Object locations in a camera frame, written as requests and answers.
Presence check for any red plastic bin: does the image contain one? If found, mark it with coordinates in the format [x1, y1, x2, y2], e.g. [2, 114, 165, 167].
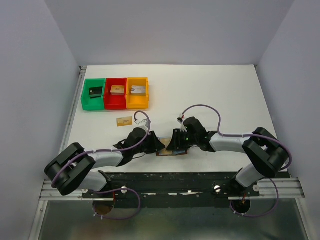
[103, 78, 127, 110]

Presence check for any green plastic bin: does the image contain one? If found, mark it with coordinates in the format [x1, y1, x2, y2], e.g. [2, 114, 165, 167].
[81, 78, 106, 111]

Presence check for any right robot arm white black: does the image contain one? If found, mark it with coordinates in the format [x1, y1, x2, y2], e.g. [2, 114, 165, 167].
[167, 117, 290, 195]

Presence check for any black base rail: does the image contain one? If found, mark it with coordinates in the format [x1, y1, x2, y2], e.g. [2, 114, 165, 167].
[82, 172, 259, 209]

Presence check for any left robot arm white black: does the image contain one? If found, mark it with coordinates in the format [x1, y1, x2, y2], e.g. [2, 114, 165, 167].
[44, 127, 166, 196]

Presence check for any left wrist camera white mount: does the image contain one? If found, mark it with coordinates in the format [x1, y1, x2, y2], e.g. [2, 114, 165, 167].
[135, 118, 151, 132]

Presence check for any left aluminium side rail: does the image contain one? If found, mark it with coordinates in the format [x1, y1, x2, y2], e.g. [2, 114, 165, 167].
[58, 65, 87, 154]

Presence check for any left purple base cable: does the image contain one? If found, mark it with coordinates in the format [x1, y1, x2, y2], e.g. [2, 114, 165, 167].
[89, 187, 143, 221]

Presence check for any gold card in red bin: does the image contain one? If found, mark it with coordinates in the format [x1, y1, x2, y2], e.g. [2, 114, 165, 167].
[110, 85, 125, 96]

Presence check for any gold card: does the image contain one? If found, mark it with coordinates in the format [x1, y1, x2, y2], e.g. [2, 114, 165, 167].
[116, 116, 133, 127]
[110, 85, 125, 96]
[159, 137, 173, 156]

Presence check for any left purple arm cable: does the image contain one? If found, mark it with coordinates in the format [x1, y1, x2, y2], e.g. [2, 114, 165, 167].
[51, 110, 152, 189]

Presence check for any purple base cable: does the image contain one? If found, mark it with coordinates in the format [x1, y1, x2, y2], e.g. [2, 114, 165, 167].
[89, 187, 143, 221]
[229, 177, 280, 218]

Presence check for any front aluminium frame rail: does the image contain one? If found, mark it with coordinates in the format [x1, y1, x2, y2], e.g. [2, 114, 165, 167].
[39, 178, 305, 201]

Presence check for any brown leather card holder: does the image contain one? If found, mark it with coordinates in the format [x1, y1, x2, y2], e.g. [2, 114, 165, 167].
[155, 136, 190, 157]

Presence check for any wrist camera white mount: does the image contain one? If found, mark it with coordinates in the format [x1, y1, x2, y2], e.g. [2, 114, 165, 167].
[177, 113, 188, 133]
[135, 118, 151, 132]

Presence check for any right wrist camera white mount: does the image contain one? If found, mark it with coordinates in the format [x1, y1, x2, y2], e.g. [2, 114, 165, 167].
[177, 113, 188, 133]

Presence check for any black card in green bin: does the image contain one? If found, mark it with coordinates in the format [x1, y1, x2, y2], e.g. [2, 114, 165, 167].
[88, 86, 103, 99]

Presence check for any yellow plastic bin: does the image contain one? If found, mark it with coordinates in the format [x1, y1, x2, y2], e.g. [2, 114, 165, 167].
[125, 77, 149, 110]

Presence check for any silver card in yellow bin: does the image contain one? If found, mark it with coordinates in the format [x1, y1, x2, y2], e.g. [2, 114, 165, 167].
[130, 85, 147, 96]

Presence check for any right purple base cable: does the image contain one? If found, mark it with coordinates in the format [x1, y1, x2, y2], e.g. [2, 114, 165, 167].
[229, 177, 280, 218]

